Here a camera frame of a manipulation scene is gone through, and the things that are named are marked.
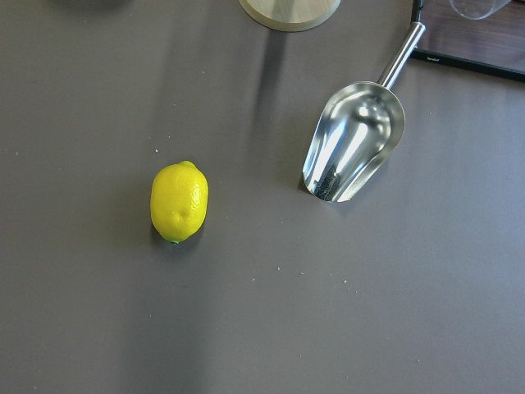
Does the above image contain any wooden mug tree stand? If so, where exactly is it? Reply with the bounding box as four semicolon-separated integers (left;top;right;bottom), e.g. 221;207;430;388
238;0;340;32

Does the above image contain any silver metal scoop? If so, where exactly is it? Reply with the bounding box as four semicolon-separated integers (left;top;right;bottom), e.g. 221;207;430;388
302;21;426;203

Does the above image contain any wine glass rack tray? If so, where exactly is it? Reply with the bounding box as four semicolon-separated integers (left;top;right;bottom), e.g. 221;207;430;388
411;1;524;82

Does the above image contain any yellow lemon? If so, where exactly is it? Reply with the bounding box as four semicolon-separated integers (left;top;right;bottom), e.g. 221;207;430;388
149;161;208;244

